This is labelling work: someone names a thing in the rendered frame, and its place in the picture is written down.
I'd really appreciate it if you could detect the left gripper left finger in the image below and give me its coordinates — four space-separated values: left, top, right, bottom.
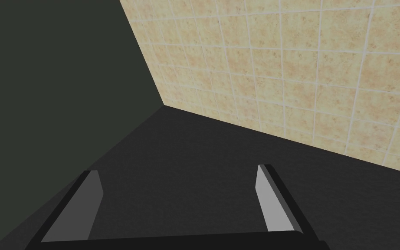
39 170 104 243

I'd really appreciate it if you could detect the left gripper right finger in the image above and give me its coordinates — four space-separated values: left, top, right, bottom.
255 164 305 234

